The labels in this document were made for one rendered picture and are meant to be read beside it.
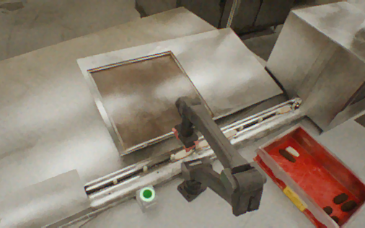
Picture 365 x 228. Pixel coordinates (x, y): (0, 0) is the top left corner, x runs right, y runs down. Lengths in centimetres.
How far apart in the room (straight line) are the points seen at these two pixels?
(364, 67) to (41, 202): 146
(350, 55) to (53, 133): 145
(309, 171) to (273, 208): 31
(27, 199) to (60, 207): 13
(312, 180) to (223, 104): 59
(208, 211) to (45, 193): 64
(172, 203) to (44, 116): 78
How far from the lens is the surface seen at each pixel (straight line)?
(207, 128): 87
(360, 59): 146
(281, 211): 131
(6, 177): 134
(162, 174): 118
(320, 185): 148
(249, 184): 74
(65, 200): 110
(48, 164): 131
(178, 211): 116
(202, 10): 311
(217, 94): 150
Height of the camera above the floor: 189
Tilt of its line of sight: 48 degrees down
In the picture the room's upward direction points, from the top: 11 degrees clockwise
